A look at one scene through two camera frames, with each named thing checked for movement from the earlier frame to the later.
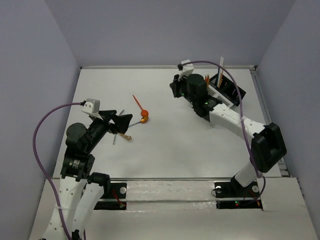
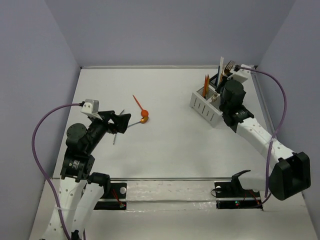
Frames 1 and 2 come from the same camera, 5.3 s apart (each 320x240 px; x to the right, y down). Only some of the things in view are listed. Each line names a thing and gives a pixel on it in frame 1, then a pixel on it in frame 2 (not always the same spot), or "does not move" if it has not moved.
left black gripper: x=110 y=120 does not move
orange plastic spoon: x=144 y=112 does not move
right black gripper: x=176 y=84 → x=224 y=78
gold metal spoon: x=143 y=120 does not move
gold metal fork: x=128 y=137 → x=227 y=69
